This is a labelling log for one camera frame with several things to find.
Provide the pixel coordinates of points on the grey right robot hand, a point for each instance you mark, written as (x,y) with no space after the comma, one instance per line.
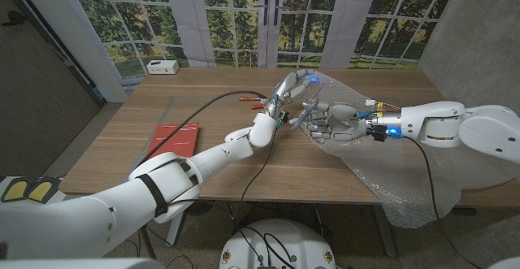
(341,122)

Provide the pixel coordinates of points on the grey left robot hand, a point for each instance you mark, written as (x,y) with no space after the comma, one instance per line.
(286,90)

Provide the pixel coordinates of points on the clear bubble wrap sheet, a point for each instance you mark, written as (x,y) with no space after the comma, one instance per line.
(386,163)

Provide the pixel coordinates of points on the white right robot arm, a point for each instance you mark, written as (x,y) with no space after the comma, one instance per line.
(467,127)

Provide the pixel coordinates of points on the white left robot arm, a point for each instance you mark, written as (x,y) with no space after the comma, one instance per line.
(162,192)

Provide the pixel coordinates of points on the red notebook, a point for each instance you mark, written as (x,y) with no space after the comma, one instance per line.
(176,139)

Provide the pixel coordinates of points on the printed window forest backdrop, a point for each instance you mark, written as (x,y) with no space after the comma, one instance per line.
(227,17)

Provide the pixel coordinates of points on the white table leg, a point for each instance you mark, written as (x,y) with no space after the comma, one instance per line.
(384,236)
(174,228)

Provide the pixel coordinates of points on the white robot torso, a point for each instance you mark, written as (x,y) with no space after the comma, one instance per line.
(300,240)

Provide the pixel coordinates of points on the white power strip box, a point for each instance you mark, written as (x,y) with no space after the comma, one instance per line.
(162,67)

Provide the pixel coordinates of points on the yellow black foot pedal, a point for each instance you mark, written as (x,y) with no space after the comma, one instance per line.
(40,191)
(15,189)

